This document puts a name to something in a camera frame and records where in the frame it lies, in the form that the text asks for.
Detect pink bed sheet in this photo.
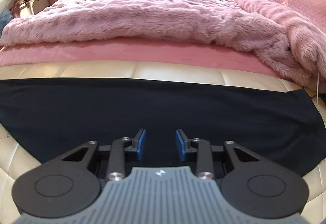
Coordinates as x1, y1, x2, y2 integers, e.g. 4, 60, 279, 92
1, 38, 278, 77

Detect fluffy pink blanket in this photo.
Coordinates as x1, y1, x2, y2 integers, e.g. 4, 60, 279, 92
1, 0, 325, 92

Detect black pants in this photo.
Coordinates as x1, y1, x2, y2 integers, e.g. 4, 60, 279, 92
1, 78, 325, 175

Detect cream leather bench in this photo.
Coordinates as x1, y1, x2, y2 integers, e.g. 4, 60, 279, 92
0, 60, 326, 224

